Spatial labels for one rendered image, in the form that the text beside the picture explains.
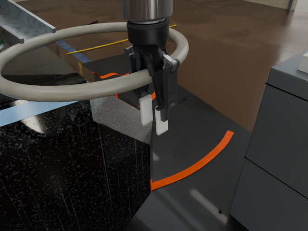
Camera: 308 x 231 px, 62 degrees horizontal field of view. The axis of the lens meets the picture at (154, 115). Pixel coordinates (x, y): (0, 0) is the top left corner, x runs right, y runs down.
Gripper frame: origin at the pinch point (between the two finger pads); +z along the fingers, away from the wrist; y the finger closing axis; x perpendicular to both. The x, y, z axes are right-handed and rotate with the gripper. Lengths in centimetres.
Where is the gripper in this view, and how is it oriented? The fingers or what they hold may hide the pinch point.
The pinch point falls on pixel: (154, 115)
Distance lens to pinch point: 56.4
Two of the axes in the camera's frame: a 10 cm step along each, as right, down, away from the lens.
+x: -7.4, 4.0, -5.4
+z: 0.6, 8.4, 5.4
